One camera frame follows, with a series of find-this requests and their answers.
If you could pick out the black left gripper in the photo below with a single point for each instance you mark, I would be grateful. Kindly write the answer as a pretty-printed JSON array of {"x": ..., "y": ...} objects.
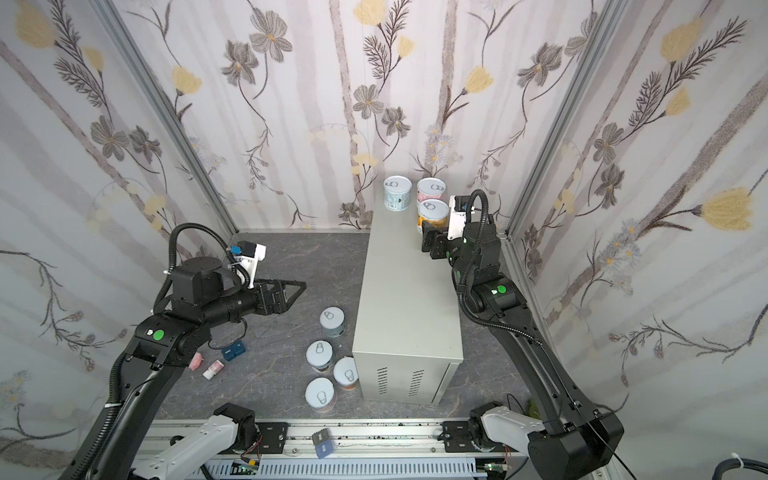
[{"x": 264, "y": 298}]

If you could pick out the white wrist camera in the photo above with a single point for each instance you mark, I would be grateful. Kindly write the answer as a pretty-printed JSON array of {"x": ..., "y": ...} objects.
[
  {"x": 248, "y": 255},
  {"x": 457, "y": 217}
]

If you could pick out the small pink white bottle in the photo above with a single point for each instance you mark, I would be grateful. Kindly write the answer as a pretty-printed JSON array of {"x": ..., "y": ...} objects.
[{"x": 213, "y": 369}]

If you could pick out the green circuit board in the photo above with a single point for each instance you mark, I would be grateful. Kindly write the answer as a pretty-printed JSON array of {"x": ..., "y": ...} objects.
[{"x": 532, "y": 410}]

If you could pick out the small pink object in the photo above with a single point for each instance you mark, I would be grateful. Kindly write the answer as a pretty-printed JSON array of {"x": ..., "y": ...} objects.
[{"x": 196, "y": 361}]

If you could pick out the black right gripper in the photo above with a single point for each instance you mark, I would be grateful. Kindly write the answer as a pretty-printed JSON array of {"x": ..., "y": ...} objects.
[{"x": 437, "y": 241}]

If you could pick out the grey metal cabinet counter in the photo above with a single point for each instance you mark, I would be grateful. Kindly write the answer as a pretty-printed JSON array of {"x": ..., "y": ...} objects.
[{"x": 408, "y": 342}]

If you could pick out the small blue grey module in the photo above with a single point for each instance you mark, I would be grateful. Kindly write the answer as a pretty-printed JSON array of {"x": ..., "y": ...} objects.
[{"x": 323, "y": 443}]

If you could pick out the black corrugated cable corner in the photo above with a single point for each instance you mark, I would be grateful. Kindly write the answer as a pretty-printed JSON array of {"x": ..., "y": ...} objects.
[{"x": 736, "y": 462}]

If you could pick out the teal can middle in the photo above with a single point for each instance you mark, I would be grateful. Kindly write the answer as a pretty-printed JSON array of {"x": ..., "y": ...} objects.
[{"x": 319, "y": 355}]

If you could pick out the pink labelled can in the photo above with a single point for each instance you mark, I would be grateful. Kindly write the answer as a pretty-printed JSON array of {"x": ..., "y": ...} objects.
[{"x": 430, "y": 188}]

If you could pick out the teal can near cabinet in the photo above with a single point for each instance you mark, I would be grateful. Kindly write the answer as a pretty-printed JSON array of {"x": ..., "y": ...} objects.
[{"x": 332, "y": 321}]

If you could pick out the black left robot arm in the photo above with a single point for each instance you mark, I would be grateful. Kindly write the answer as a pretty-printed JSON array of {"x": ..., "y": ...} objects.
[{"x": 208, "y": 283}]

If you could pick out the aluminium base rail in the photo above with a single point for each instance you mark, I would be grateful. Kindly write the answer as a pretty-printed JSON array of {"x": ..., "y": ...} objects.
[{"x": 360, "y": 435}]

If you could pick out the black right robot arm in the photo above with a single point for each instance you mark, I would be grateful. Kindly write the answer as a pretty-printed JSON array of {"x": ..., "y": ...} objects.
[{"x": 489, "y": 298}]

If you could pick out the yellow labelled can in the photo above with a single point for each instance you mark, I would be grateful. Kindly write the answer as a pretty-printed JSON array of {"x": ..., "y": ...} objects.
[{"x": 434, "y": 212}]

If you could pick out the orange can by cabinet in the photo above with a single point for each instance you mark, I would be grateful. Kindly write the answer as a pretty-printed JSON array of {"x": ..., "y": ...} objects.
[{"x": 345, "y": 373}]

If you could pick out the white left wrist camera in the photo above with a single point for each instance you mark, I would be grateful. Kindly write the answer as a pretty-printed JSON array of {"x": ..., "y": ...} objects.
[{"x": 248, "y": 255}]

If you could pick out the small blue box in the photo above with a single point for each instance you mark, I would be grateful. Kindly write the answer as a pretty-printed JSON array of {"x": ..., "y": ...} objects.
[{"x": 233, "y": 351}]

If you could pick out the light blue labelled can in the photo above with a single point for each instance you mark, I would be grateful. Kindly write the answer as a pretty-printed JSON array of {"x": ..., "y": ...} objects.
[{"x": 397, "y": 193}]

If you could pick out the white slotted cable duct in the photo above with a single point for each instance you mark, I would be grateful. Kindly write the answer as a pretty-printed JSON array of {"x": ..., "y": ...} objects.
[{"x": 383, "y": 468}]

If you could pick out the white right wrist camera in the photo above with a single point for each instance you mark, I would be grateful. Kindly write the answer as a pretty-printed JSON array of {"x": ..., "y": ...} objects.
[{"x": 457, "y": 217}]

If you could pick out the pink can front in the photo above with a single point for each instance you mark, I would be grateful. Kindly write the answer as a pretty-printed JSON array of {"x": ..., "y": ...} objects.
[{"x": 320, "y": 394}]

